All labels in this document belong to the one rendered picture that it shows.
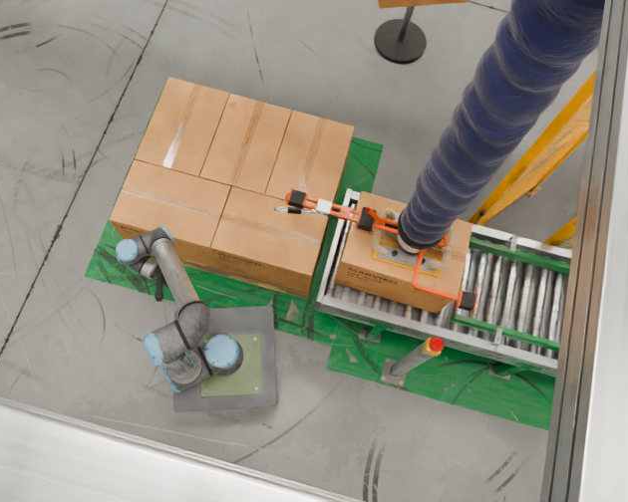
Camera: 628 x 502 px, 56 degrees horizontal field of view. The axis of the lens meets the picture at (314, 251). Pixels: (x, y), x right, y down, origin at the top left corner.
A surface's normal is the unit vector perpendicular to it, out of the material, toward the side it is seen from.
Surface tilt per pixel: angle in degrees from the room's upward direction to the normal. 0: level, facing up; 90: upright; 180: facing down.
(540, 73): 72
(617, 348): 0
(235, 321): 0
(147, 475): 0
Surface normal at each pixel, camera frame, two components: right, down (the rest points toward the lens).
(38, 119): 0.06, -0.32
